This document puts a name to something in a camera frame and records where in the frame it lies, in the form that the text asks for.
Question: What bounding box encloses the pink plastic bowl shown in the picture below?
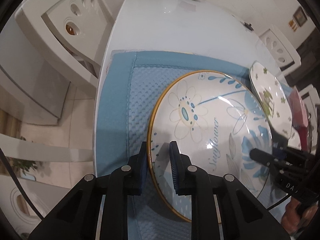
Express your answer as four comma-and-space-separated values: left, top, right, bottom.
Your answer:
287, 87, 309, 151

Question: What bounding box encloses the white forest pattern plate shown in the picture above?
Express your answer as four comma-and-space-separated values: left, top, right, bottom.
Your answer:
249, 62, 292, 140

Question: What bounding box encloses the round sunflower ceramic plate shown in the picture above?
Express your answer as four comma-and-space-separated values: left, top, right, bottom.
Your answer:
147, 70, 272, 222

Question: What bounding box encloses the operator's right hand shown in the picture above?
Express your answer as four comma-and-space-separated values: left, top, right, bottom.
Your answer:
281, 197, 318, 235

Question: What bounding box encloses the white chair near right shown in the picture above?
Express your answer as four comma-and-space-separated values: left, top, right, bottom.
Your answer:
299, 84, 319, 120

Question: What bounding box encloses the white chair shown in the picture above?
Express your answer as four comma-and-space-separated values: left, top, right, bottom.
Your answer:
15, 0, 114, 95
299, 84, 319, 120
259, 25, 301, 76

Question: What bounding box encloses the blue waffle table mat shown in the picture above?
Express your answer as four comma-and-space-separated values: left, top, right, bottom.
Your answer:
93, 50, 296, 240

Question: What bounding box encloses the white chair far right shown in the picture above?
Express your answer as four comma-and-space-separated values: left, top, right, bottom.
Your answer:
259, 25, 301, 76

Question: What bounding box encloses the black round knob lid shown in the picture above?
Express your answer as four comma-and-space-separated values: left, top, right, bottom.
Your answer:
244, 22, 254, 31

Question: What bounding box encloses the white chair near left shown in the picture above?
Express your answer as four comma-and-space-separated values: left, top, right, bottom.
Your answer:
15, 0, 114, 95

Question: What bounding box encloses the black cable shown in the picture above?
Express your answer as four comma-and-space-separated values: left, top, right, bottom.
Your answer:
0, 147, 45, 221

